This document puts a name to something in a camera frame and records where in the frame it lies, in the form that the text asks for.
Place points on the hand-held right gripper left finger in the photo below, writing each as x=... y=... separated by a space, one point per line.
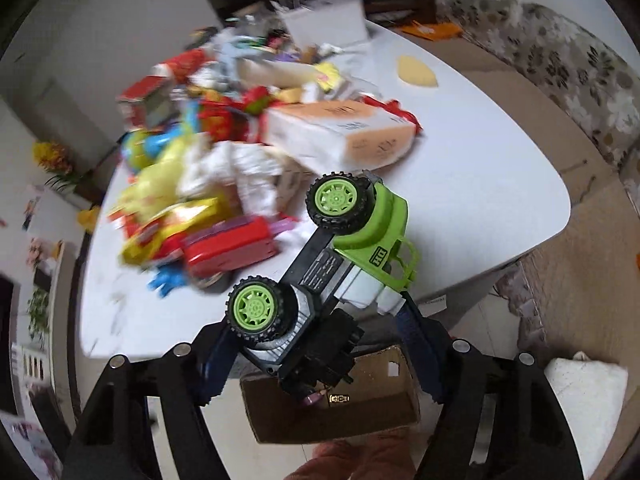
x=216 y=366

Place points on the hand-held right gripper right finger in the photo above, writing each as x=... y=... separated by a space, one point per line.
x=421 y=352

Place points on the cardboard box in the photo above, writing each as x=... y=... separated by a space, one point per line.
x=382 y=402

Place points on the green toy truck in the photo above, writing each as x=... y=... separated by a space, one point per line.
x=370 y=230

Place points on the red toy car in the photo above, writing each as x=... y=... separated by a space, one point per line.
x=225 y=249

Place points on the person's leg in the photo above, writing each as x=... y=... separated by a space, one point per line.
x=355 y=460

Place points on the yellow snack bag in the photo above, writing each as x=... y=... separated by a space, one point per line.
x=165 y=230

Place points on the white cushion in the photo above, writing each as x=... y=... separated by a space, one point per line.
x=587 y=405

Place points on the yellow-green plastic bag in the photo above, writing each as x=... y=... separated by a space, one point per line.
x=160 y=180

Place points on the small yellow bag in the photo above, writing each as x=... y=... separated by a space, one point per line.
x=89 y=219

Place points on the white knitted cloth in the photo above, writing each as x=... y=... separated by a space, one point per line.
x=235 y=170

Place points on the blue plastic toy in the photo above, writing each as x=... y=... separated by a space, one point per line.
x=155 y=142

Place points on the orange and white tissue pack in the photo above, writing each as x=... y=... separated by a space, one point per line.
x=325 y=130

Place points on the yellow flowers in vase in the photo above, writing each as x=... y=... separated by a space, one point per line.
x=52 y=160

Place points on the red tin box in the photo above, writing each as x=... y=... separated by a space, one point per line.
x=147 y=100

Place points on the yellow oval sponge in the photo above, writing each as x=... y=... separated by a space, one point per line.
x=416 y=72

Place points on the orange paper bag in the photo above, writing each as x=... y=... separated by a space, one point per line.
x=432 y=30

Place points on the floral sofa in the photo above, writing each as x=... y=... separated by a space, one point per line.
x=550 y=35

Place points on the white carton box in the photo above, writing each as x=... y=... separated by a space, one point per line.
x=327 y=20

